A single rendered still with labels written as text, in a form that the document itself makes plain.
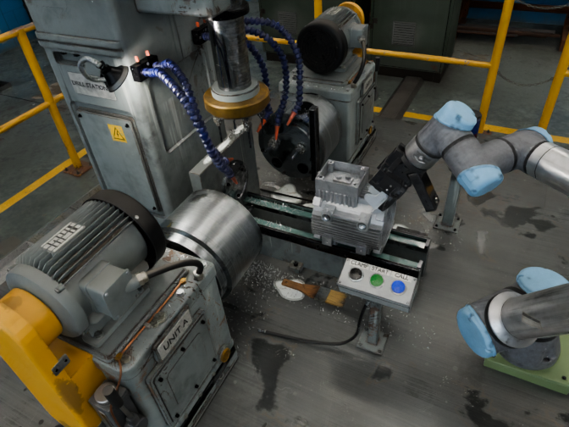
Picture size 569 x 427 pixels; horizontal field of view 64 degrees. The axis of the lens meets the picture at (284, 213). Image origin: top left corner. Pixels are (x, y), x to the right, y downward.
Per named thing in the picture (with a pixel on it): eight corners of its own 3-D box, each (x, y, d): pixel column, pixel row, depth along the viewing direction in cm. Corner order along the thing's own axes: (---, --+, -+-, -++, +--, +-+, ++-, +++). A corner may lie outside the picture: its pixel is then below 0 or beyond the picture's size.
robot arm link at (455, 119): (464, 128, 88) (440, 96, 91) (428, 163, 96) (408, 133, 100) (488, 126, 92) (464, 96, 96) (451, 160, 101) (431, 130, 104)
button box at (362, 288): (339, 291, 110) (335, 283, 106) (348, 265, 113) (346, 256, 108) (409, 313, 104) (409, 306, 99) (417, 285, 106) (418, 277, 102)
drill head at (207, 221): (124, 327, 117) (91, 259, 101) (202, 237, 142) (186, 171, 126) (204, 362, 108) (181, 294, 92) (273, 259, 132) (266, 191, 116)
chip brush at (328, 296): (278, 288, 139) (278, 286, 138) (285, 276, 142) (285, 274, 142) (342, 308, 131) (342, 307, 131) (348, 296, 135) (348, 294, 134)
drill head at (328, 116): (250, 184, 162) (240, 120, 145) (298, 129, 189) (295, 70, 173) (314, 199, 152) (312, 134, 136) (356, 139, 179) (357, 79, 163)
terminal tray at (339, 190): (315, 200, 127) (314, 179, 122) (328, 179, 134) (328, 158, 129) (356, 209, 122) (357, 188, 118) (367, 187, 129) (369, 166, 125)
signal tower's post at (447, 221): (432, 228, 154) (453, 118, 127) (437, 213, 160) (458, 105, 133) (456, 234, 151) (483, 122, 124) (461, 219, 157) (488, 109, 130)
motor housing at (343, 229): (311, 249, 134) (308, 198, 121) (334, 210, 146) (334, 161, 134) (377, 267, 126) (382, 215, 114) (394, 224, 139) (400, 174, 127)
